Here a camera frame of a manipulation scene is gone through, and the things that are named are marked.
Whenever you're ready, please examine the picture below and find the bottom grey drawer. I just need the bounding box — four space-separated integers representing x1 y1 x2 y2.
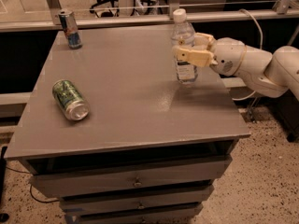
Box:
65 203 203 224

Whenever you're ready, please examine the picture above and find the metal railing frame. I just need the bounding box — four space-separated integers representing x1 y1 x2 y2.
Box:
0 0 299 32

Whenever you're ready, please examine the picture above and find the grey drawer cabinet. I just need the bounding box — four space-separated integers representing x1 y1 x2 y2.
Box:
4 23 251 224

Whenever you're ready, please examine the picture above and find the top grey drawer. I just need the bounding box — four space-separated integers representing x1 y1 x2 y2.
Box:
30 155 232 198

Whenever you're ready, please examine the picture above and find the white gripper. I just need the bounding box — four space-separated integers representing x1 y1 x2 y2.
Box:
172 33 246 77

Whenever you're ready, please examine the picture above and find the middle grey drawer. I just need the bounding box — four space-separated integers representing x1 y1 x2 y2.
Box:
60 183 214 216

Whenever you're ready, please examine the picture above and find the grey drawer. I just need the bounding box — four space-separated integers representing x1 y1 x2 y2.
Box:
60 183 214 216
65 203 203 224
30 155 232 198

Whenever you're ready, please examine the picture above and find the white cable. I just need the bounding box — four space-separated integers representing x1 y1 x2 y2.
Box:
232 8 264 102

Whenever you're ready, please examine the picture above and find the green soda can lying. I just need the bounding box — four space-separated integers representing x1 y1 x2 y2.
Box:
52 79 90 121

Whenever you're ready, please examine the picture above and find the blue silver energy drink can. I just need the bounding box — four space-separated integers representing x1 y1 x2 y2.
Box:
59 9 82 49

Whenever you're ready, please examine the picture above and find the black office chair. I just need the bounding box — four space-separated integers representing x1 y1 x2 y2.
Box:
89 0 120 18

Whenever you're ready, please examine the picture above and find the black floor cable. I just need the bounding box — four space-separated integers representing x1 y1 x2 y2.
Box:
5 165 60 204

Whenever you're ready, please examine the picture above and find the clear plastic water bottle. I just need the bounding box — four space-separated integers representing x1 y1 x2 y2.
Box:
171 8 198 84

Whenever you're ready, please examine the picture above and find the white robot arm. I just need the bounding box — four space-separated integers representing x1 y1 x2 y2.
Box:
172 33 299 99

